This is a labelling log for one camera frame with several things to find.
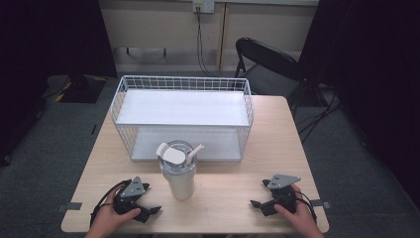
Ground black floor cables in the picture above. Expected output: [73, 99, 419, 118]
[296, 83, 346, 144]

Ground white wire shelf rack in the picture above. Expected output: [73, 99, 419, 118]
[110, 74, 255, 163]

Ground grey tape strip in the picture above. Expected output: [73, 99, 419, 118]
[309, 199, 333, 210]
[56, 201, 83, 213]

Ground person's right hand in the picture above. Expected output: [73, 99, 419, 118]
[273, 183, 322, 236]

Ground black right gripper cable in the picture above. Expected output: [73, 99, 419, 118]
[294, 190, 318, 224]

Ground black wall power cable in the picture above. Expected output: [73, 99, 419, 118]
[195, 7, 220, 78]

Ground black folding chair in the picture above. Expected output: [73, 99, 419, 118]
[234, 37, 303, 100]

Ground black curtain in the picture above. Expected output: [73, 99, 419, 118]
[0, 0, 118, 167]
[297, 0, 420, 209]

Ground black stand base yellow tape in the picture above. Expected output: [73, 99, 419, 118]
[42, 73, 109, 104]

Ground white tumbler cup with straw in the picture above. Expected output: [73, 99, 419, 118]
[156, 140, 205, 201]

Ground person's left hand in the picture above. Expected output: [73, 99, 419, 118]
[86, 183, 142, 236]

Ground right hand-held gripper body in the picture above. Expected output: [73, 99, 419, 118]
[261, 174, 302, 217]

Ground white wall outlet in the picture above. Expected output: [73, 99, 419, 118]
[192, 0, 216, 15]

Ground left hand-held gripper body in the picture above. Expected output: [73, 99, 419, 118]
[113, 176, 152, 223]

